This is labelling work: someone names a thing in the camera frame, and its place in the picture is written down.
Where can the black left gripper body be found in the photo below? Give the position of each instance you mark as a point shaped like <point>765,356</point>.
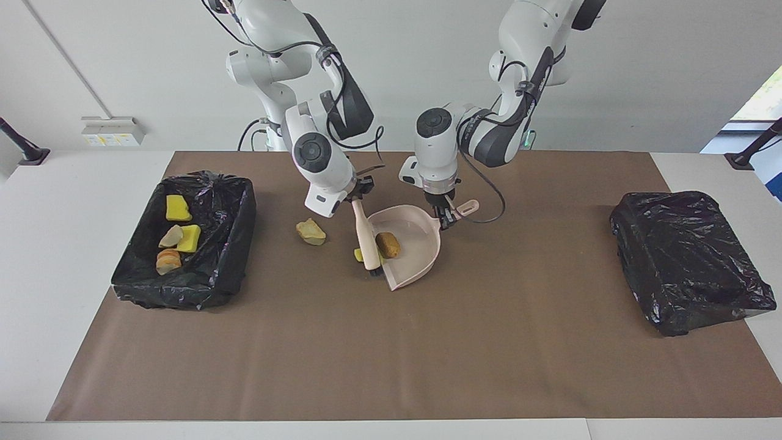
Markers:
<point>446,200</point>

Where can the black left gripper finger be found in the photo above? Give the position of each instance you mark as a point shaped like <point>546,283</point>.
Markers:
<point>454,216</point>
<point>444,219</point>

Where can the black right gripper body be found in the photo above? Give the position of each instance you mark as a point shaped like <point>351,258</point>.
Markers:
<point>365,183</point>

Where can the pink plastic dustpan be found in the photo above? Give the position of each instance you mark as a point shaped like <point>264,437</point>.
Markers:
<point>418,244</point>

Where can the brown peanut shaped bread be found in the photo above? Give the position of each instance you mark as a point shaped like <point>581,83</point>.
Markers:
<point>388,245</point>

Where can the pale yellow chunk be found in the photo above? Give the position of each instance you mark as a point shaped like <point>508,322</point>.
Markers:
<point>171,236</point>
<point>311,233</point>

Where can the yellow sponge wedge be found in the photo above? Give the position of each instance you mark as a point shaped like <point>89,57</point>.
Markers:
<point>358,255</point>

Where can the green and yellow sponge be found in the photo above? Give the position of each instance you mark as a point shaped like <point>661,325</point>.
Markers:
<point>190,239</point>

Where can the notched yellow sponge piece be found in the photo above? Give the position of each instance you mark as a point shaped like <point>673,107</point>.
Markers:
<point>178,208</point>

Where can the orange striped bread piece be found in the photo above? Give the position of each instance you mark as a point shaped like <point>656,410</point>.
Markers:
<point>168,261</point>

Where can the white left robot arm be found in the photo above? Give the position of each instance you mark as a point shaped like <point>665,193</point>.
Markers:
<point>437,159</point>

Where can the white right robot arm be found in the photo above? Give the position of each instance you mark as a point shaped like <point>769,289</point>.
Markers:
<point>330,177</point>

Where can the black bag lined bin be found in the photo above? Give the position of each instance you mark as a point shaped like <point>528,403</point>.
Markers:
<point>684,256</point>
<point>220,256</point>

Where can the brown paper table mat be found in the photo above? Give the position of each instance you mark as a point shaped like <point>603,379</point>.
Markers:
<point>391,379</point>

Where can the white wall socket box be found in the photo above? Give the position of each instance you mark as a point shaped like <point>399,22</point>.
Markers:
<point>113,131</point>

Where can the black camera stand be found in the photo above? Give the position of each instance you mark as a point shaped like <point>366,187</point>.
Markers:
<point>27,153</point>
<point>742,160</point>

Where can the window with dark frame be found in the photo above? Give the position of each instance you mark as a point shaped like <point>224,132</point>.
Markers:
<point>767,98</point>

